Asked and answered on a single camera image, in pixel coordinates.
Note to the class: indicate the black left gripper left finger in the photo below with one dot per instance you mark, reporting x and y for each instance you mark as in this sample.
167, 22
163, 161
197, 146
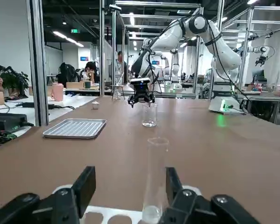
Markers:
60, 205

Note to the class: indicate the white test tube rack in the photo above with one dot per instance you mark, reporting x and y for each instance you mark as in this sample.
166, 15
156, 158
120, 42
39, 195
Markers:
102, 208

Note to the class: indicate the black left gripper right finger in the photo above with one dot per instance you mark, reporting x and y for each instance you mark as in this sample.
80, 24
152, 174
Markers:
189, 210

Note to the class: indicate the green potted plant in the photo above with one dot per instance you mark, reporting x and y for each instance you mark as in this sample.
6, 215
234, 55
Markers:
16, 79

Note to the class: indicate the clear glass test tube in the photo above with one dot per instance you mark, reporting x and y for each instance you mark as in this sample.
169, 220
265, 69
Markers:
154, 175

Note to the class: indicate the black power supply unit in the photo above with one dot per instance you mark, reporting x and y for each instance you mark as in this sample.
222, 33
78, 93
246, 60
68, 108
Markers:
4, 121

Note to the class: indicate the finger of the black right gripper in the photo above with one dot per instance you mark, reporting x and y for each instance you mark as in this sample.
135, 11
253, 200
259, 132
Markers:
133, 100
150, 99

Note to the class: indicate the large clear glass beaker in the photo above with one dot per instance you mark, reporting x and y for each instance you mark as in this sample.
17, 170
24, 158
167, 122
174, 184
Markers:
150, 116

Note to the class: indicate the ribbed metal tray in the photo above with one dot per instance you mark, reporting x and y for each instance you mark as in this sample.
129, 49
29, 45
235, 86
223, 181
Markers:
74, 128

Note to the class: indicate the aluminium frame post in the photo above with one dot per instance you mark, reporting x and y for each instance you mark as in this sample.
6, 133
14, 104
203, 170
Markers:
103, 58
38, 70

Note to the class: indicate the pink mug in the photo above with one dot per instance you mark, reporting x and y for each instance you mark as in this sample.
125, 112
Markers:
57, 92

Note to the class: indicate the small white cup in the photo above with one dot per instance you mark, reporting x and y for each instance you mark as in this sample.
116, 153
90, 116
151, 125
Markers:
95, 105

